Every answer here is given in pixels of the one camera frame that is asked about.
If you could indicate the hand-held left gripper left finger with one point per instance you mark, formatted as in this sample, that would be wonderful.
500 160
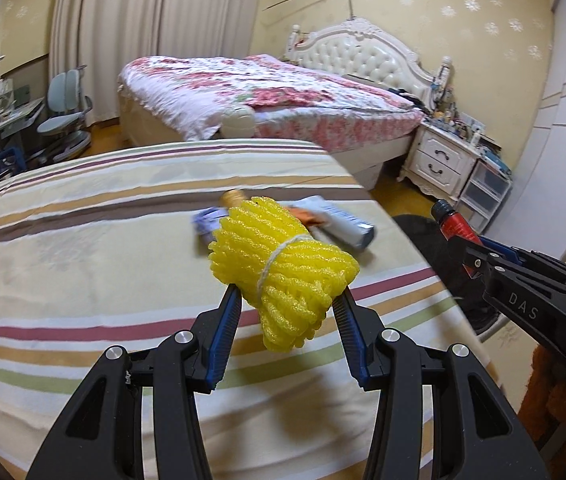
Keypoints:
223 330

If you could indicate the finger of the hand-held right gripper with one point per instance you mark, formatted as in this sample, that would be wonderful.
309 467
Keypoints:
505 254
483 265

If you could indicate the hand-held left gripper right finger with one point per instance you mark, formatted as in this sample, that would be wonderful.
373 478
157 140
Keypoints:
350 332

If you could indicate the red bottle with black cap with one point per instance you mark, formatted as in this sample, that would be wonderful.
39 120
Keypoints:
458 225

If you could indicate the yellow foam fruit net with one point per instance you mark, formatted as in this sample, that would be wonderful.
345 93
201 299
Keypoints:
283 270

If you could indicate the person's right forearm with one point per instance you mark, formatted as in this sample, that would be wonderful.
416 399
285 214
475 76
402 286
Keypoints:
563 390

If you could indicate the clear plastic drawer unit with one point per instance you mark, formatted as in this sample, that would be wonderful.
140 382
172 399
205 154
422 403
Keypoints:
485 195

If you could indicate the blue white wrapper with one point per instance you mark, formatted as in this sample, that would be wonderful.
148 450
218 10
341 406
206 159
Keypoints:
205 225

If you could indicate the white squeeze tube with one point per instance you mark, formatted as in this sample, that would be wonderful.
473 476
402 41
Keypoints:
348 225

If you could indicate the white nightstand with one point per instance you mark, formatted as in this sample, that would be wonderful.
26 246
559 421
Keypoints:
438 160

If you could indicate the brown round item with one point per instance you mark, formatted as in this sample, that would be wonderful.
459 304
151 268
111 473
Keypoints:
235 197

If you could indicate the clutter of small bottles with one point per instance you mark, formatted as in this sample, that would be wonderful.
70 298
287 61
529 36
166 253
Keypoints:
463 122

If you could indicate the white sliding wardrobe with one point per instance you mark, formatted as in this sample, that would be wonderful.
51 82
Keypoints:
558 125

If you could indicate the striped tablecloth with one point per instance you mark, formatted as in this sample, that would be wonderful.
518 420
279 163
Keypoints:
88 260

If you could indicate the dark clothing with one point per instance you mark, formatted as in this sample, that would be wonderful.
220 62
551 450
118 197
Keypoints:
410 97

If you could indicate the white tufted bed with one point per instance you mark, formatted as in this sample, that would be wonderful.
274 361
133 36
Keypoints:
368 57

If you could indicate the floral bedspread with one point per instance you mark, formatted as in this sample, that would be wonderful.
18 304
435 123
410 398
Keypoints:
213 80

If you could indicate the blue stool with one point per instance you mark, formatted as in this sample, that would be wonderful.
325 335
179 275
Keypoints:
9 164

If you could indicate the grey desk chair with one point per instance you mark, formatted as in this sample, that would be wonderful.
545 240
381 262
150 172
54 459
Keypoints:
63 110

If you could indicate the study desk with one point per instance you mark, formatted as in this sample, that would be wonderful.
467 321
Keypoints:
8 115

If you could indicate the beige curtain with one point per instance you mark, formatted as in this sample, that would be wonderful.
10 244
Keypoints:
213 5
108 35

